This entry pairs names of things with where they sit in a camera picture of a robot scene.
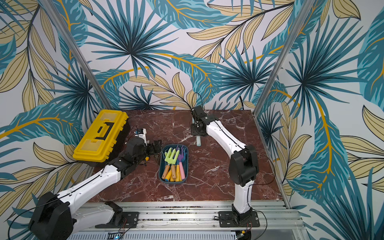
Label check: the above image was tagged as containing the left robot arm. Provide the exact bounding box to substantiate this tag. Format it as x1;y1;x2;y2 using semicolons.
28;137;162;240

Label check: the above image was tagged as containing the left aluminium corner post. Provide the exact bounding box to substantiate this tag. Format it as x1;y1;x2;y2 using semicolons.
40;0;112;110

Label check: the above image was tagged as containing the purple small rake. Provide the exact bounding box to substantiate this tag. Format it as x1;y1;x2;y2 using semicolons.
177;146;186;182

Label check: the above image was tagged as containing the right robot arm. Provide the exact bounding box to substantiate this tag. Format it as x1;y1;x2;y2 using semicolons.
191;106;260;230

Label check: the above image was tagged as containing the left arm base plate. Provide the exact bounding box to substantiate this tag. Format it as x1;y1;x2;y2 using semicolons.
95;212;139;229

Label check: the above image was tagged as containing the light blue fork pink handle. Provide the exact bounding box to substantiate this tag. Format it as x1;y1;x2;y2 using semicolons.
196;136;202;147

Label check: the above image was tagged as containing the aluminium corner post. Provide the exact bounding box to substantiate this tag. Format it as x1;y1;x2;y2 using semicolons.
40;0;112;110
253;1;315;117

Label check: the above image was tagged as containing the yellow plastic toolbox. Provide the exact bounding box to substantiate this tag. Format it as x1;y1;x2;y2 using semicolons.
73;110;131;166

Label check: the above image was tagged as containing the right aluminium corner post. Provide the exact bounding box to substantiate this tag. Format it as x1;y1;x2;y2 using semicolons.
253;1;315;117

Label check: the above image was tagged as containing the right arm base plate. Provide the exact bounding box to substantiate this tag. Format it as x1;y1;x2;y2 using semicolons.
218;211;260;228

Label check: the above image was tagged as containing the teal storage tray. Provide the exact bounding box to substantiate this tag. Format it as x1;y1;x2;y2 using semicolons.
159;145;189;185

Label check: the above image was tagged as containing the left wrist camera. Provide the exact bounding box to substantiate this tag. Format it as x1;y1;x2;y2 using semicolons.
135;129;147;144

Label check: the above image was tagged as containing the aluminium rail frame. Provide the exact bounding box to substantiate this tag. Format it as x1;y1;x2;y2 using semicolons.
44;200;310;240

